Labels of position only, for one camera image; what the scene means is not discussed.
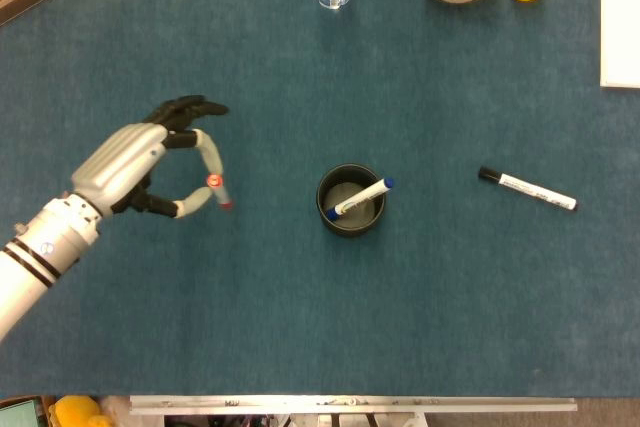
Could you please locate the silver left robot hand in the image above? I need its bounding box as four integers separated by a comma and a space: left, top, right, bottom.
69, 94, 231, 221

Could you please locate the white paper stack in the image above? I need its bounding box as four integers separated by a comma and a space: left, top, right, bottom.
591, 0, 640, 91

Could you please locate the aluminium rail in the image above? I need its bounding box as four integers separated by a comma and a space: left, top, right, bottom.
129, 395, 578, 416

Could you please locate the blue whiteboard marker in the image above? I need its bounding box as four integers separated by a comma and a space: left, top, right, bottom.
325, 176, 396, 222

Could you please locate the yellow plush toy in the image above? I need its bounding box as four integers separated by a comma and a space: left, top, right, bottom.
53, 395, 114, 427

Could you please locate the black mesh pen holder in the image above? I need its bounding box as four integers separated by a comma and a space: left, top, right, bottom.
315, 162, 387, 238

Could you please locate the green box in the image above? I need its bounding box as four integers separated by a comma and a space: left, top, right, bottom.
0, 396, 45, 427

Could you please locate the black whiteboard marker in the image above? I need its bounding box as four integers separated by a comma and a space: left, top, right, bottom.
477, 165, 579, 213

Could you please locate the blue-grey felt table mat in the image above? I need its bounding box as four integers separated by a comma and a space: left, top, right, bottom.
0, 0, 640, 398

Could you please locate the red whiteboard marker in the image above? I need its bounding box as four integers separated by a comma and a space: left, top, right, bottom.
206, 173, 235, 212

